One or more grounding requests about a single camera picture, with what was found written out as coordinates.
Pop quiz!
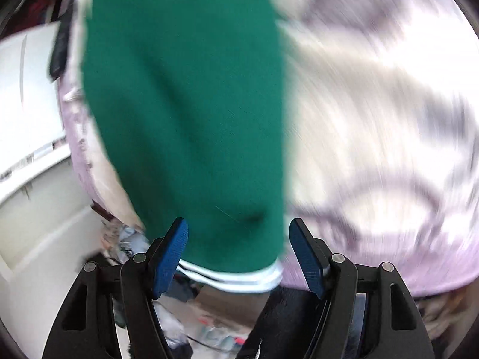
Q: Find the green sweater with striped cuffs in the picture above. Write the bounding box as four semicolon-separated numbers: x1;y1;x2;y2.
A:
83;0;284;293

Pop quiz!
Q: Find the white drawer cabinet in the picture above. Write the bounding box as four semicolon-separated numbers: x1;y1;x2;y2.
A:
1;24;102;358

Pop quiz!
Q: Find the lilac leaf-print bed blanket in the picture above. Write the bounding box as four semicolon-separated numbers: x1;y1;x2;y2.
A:
55;0;479;298

